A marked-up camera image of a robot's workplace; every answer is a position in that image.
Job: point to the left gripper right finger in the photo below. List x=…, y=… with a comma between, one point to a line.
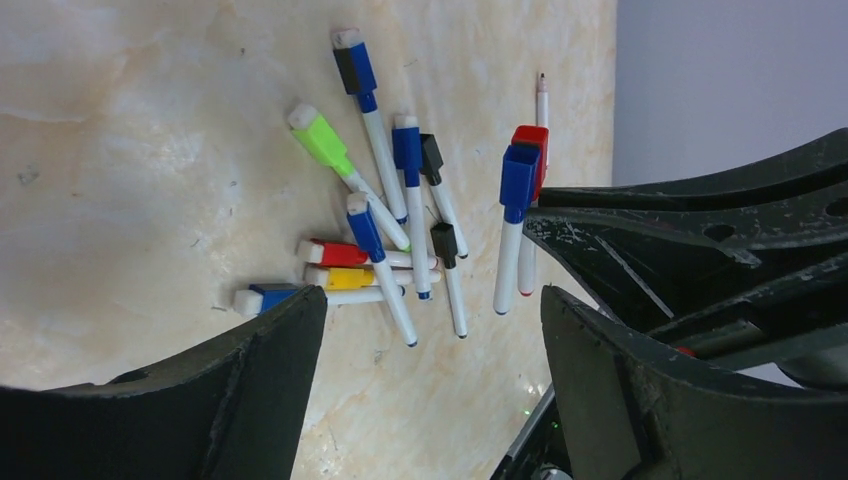
x=630, y=407

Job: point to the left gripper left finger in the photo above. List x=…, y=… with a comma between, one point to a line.
x=232, y=407

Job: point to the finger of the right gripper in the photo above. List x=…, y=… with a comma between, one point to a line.
x=802, y=180
x=741, y=277

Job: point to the red marker pen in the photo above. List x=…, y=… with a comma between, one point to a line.
x=537, y=137

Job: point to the yellow cap marker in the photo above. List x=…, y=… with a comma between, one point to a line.
x=339, y=278

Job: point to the red cap marker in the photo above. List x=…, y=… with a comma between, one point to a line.
x=347, y=255

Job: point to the uncapped thin marker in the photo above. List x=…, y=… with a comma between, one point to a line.
x=542, y=102

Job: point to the green cap marker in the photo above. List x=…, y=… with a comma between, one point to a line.
x=321, y=141

